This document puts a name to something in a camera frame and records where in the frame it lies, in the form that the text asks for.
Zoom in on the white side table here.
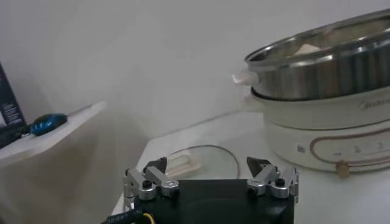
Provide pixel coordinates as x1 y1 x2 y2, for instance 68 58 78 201
0 100 107 168

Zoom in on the stainless steel steamer basket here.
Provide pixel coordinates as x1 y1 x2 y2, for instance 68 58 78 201
231 9 390 101

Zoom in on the white electric pot base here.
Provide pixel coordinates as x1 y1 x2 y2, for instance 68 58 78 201
245 88 390 179

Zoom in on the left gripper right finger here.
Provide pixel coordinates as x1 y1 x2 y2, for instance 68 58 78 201
246 156 300 200

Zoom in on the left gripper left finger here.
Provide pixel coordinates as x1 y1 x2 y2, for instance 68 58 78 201
123 156 180 201

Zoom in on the blue computer mouse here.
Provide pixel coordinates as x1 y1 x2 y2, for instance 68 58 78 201
29 113 68 137

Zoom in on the round glass pot lid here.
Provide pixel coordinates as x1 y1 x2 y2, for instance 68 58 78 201
166 144 241 180

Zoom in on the black laptop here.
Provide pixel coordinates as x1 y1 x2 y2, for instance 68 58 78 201
0 62 28 150

